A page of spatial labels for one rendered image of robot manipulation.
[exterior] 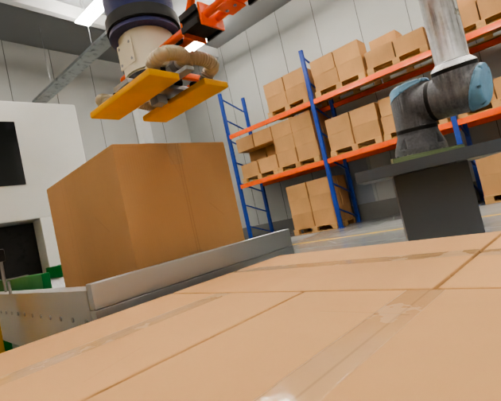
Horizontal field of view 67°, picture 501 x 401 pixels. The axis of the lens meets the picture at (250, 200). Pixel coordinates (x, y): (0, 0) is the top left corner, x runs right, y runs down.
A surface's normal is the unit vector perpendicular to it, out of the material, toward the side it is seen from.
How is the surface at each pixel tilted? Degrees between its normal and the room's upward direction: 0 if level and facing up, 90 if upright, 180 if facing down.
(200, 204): 90
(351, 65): 90
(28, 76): 90
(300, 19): 90
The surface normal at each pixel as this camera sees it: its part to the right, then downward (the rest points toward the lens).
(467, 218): -0.33, 0.03
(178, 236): 0.68, -0.18
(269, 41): -0.62, 0.11
